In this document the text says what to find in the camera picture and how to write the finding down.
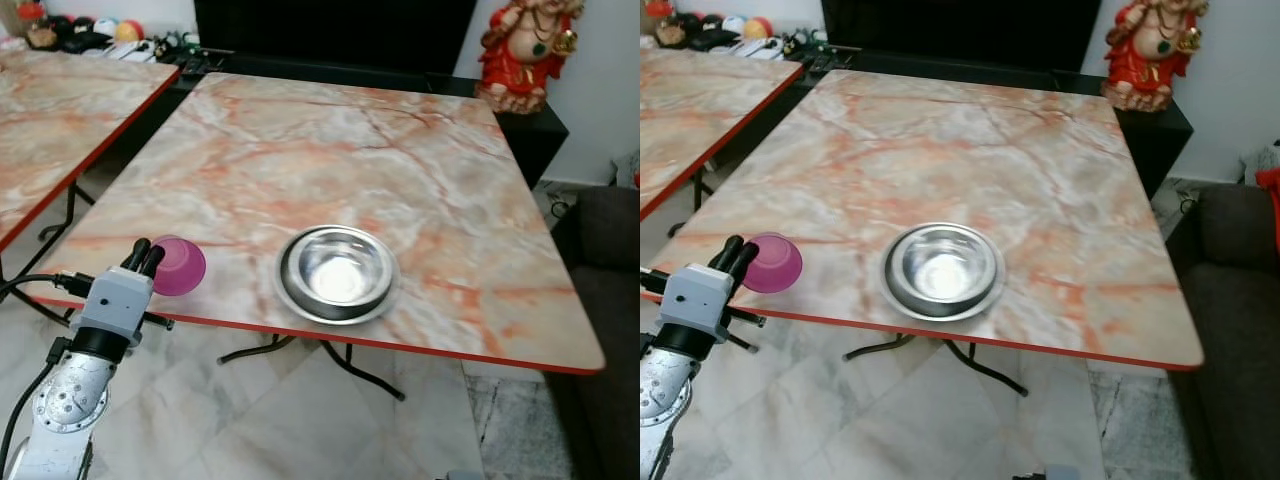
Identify black television screen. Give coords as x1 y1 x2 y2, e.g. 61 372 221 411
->
193 0 479 76
822 0 1077 72

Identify black bag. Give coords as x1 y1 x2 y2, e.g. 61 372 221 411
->
58 27 114 55
685 27 742 54

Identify black folding table legs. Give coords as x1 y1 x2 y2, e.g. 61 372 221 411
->
0 180 97 327
842 335 1030 397
217 335 407 402
667 168 717 239

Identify red laughing Buddha statue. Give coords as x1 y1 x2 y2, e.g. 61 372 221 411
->
1102 0 1209 112
477 0 586 114

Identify green and black toy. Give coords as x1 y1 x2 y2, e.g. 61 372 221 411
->
783 30 831 59
155 32 201 61

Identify red cloth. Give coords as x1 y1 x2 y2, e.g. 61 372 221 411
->
1255 168 1280 251

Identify stainless steel bowl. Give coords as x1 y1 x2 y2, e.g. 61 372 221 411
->
885 225 999 317
280 228 396 321

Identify pink plastic cup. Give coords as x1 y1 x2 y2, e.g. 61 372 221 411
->
742 232 804 295
150 235 208 297

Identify dark brown sofa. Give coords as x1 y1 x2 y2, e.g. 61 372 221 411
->
546 185 641 480
1163 183 1280 480

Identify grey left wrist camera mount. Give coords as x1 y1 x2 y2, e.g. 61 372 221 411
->
655 262 737 341
70 265 156 347

